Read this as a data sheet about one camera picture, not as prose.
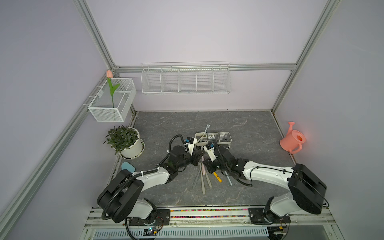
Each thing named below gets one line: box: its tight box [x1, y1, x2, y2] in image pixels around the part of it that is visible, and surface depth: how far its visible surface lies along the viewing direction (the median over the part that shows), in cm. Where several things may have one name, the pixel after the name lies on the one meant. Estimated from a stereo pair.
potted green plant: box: [103, 124, 145, 160], surface depth 86 cm
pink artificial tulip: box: [106, 70, 121, 108], surface depth 87 cm
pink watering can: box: [279, 121, 307, 154], surface depth 95 cm
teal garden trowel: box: [121, 161, 136, 174], surface depth 93 cm
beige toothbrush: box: [205, 171, 212, 188], surface depth 86 cm
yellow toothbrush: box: [212, 171, 223, 183], surface depth 88 cm
